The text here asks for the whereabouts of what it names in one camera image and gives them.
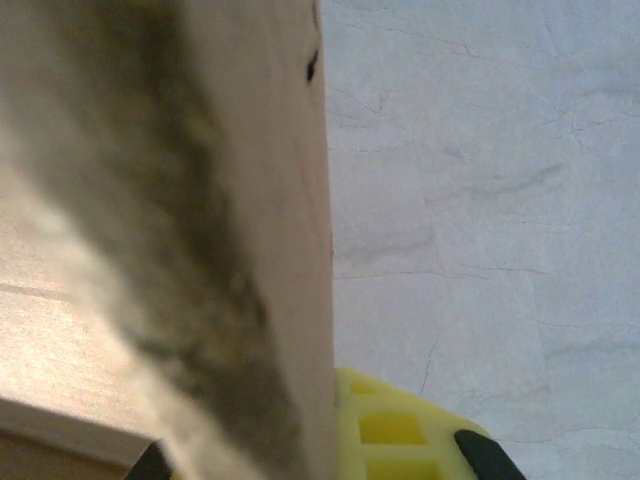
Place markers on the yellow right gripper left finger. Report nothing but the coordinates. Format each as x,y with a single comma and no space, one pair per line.
155,465

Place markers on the brown cardboard box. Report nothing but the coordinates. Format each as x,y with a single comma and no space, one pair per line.
150,225

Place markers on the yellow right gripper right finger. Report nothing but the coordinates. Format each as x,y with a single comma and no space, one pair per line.
390,430

